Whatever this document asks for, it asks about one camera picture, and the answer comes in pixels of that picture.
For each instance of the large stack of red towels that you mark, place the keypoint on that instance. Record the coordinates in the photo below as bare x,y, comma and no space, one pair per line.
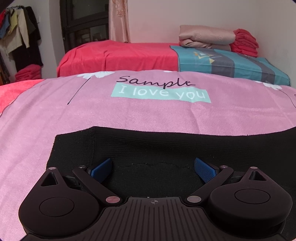
245,44

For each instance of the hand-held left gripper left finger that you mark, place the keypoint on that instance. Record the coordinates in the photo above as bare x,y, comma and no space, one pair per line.
101,170

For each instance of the row of hanging clothes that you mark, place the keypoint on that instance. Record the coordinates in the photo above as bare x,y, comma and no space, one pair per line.
20,34

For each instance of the black pants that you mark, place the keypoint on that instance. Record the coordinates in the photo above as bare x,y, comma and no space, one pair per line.
150,148

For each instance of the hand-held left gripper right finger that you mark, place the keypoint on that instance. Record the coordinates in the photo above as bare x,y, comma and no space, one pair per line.
204,170

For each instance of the red bedsheet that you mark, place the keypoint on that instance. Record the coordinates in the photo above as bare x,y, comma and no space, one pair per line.
115,58

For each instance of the dark framed window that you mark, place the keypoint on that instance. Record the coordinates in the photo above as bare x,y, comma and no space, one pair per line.
85,23

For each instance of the folded beige quilt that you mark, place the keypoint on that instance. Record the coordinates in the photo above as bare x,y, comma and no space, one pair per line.
203,37

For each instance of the red mattress cover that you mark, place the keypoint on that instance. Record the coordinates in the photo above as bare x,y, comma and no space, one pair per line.
13,92

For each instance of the pink printed bedsheet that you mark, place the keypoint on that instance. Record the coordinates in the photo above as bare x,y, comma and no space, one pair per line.
57,111

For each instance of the teal grey striped blanket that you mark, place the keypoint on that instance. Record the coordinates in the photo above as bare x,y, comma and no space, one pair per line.
231,64

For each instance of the pink curtain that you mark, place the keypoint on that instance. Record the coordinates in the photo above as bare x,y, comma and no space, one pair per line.
119,20

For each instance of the small stack of red towels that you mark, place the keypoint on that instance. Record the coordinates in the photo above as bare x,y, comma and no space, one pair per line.
29,73

